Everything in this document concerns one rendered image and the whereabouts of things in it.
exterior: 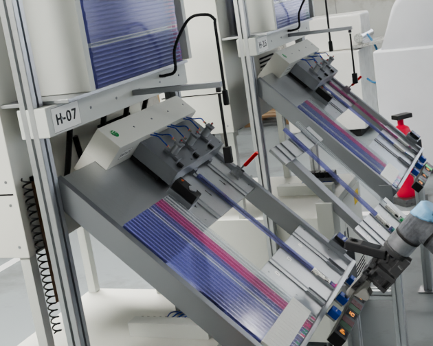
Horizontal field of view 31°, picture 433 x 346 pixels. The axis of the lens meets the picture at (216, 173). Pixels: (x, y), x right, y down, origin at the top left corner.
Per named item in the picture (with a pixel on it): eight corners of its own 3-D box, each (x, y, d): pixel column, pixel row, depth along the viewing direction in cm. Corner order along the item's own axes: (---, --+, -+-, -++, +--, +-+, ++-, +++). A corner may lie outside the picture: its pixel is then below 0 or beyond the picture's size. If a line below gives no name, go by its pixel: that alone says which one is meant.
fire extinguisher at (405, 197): (430, 195, 544) (423, 108, 530) (425, 206, 520) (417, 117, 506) (392, 197, 554) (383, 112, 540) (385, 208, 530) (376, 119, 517)
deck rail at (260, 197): (343, 274, 244) (355, 261, 242) (342, 277, 242) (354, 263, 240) (168, 132, 254) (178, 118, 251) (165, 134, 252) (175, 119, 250)
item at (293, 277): (344, 269, 241) (350, 262, 240) (278, 375, 183) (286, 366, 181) (295, 229, 244) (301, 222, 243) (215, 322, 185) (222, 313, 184)
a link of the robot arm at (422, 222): (442, 222, 202) (417, 199, 205) (415, 252, 207) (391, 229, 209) (451, 217, 208) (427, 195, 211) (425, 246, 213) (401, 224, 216)
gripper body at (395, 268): (381, 295, 215) (409, 265, 209) (357, 275, 216) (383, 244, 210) (387, 284, 221) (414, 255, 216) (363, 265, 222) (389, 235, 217)
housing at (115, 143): (174, 144, 252) (196, 110, 246) (95, 187, 209) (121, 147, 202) (154, 128, 253) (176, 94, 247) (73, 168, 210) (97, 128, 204)
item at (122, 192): (246, 198, 248) (255, 187, 245) (152, 279, 189) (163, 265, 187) (166, 133, 252) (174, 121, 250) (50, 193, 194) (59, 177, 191)
